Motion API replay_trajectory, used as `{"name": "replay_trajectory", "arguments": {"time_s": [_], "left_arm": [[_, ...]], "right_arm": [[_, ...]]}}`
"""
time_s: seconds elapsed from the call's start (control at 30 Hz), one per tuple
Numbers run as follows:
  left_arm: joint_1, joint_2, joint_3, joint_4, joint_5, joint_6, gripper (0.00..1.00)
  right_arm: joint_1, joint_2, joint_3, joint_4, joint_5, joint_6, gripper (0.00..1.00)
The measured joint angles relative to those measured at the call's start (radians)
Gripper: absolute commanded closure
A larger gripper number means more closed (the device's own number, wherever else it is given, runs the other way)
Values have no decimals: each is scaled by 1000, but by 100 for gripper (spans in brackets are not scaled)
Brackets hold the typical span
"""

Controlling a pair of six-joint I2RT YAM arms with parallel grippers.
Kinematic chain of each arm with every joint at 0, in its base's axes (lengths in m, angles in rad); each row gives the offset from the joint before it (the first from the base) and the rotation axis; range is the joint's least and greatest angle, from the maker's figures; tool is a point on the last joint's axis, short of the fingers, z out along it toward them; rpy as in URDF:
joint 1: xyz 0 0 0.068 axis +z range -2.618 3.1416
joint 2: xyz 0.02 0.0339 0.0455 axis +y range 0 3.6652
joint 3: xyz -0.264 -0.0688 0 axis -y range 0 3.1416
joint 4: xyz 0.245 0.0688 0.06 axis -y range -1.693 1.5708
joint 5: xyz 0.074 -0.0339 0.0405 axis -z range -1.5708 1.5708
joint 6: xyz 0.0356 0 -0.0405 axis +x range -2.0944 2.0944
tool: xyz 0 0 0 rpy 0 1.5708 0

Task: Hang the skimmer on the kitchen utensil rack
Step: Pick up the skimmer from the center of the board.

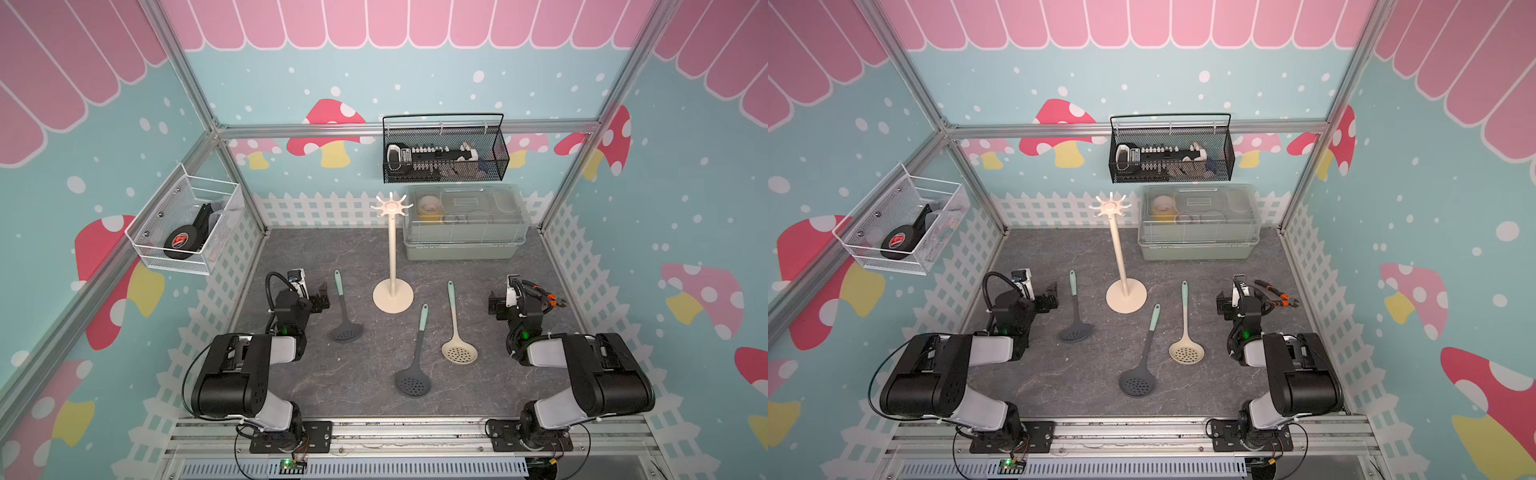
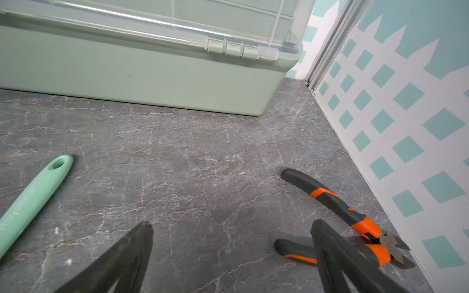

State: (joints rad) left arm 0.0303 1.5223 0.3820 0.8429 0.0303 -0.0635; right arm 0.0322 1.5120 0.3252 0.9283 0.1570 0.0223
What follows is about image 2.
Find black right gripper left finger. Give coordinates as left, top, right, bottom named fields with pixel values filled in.
left=56, top=222, right=154, bottom=293

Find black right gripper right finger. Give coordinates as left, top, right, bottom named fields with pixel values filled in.
left=311, top=220, right=406, bottom=293

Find beige skimmer green handle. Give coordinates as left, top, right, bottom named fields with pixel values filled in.
left=1, top=155, right=74, bottom=256

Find orange black pliers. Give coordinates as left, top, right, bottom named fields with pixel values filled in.
left=274, top=168, right=416, bottom=270

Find green storage box clear lid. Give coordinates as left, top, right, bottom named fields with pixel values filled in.
left=1, top=1, right=315, bottom=116

